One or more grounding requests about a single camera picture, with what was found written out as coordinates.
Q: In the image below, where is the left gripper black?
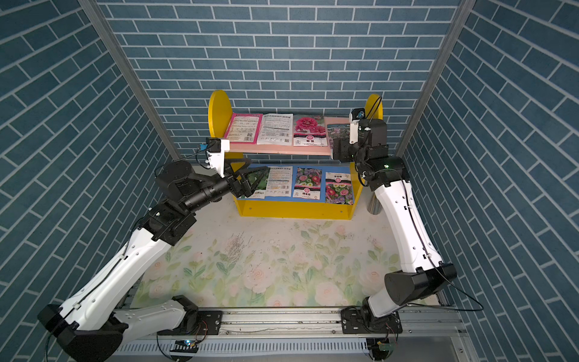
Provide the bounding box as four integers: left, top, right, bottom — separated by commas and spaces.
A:
182, 157, 265, 215

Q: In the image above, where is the white text seed packet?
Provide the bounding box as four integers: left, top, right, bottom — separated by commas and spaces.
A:
256, 113, 293, 146

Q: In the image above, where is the magenta hollyhock seed packet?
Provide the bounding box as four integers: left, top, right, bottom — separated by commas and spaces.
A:
293, 115, 328, 146

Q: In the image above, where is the purple flower seed packet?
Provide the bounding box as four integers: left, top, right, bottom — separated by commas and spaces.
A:
327, 124, 350, 150

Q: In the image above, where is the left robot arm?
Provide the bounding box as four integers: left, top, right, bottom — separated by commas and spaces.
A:
38, 158, 268, 361

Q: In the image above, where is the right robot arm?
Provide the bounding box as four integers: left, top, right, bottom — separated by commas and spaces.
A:
333, 119, 457, 333

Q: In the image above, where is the white text packet lower shelf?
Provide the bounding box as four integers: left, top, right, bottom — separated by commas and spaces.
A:
265, 167, 293, 198

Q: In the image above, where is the pink bordered seed packet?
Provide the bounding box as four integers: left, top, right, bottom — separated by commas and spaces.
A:
225, 113, 263, 144

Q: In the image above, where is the red zinnia seed packet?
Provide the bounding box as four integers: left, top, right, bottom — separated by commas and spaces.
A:
325, 172, 354, 205

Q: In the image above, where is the yellow shelf with pink board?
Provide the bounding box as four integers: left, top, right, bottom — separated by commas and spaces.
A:
208, 90, 363, 220

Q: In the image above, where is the mixed flower seed packet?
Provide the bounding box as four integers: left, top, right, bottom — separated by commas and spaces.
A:
293, 167, 323, 200

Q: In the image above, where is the steel bottle blue lid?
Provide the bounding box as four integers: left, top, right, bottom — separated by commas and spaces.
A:
366, 193, 382, 215

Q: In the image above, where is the floral table mat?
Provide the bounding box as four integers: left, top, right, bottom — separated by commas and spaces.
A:
133, 174, 401, 308

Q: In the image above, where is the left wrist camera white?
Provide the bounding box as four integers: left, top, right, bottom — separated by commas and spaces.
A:
202, 138, 231, 178

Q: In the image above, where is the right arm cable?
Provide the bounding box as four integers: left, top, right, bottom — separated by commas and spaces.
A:
397, 180, 485, 313

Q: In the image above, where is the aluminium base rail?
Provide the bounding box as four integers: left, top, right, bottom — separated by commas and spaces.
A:
111, 307, 479, 361

